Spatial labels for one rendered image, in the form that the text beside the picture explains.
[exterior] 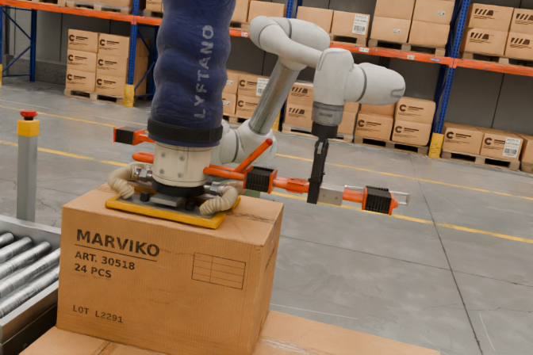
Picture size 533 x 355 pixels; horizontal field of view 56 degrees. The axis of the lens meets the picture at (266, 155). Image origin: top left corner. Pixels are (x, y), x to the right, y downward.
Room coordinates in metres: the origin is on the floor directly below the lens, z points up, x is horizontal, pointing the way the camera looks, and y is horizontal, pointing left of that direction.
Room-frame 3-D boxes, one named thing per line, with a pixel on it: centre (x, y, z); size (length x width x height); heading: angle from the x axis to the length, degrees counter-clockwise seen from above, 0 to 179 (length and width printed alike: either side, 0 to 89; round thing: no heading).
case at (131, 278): (1.53, 0.24, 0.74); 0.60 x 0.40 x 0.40; 82
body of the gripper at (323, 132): (1.44, -0.16, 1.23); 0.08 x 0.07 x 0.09; 169
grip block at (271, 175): (1.47, 0.01, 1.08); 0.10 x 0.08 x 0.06; 171
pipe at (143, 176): (1.51, 0.26, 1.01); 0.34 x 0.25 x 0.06; 81
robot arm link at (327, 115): (1.44, -0.16, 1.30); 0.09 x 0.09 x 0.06
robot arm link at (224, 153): (2.23, 0.25, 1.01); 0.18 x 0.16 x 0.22; 115
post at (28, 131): (2.21, 1.08, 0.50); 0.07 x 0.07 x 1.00; 78
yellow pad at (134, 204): (1.41, 0.27, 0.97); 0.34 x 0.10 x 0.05; 81
